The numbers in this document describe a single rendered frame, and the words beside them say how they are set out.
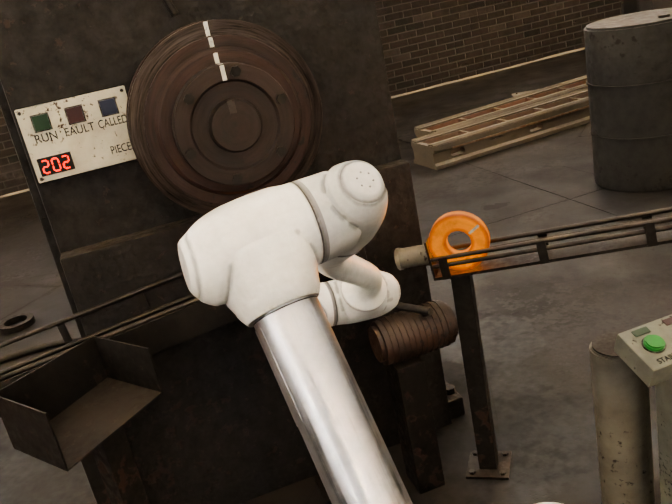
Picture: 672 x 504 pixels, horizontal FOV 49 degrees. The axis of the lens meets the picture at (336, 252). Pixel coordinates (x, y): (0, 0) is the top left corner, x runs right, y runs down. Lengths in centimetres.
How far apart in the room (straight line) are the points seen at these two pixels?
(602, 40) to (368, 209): 323
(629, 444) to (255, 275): 109
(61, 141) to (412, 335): 100
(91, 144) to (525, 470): 146
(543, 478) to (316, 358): 130
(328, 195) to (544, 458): 140
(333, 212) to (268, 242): 11
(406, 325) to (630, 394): 56
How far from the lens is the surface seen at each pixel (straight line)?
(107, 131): 192
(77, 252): 197
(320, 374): 101
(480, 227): 188
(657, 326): 163
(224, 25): 180
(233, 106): 172
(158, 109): 176
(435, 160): 526
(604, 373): 174
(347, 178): 105
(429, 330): 195
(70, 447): 168
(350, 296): 160
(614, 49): 415
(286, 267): 101
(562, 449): 231
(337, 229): 106
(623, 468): 187
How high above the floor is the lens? 139
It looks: 20 degrees down
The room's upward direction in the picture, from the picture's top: 12 degrees counter-clockwise
